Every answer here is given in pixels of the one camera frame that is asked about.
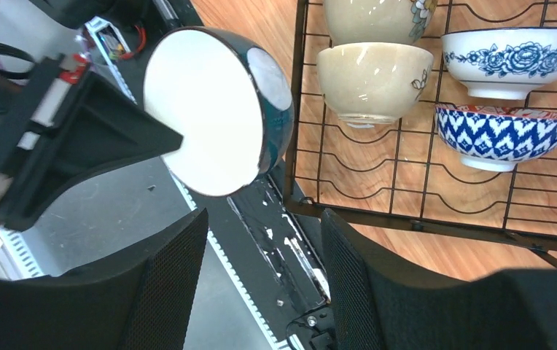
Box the teal white dotted bowl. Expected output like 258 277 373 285
143 26 295 197

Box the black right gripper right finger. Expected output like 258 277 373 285
321 209 557 349

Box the black wire dish rack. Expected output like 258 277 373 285
283 1 557 267

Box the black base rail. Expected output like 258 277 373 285
80 0 338 350

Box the blue white geometric bowl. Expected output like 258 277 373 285
435 104 557 172

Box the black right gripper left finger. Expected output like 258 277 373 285
0 209 209 349

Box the beige floral bowl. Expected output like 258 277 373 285
323 0 438 45
316 42 435 124

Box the white blue rose bowl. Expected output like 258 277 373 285
441 27 557 100

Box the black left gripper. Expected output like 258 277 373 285
0 54 183 231

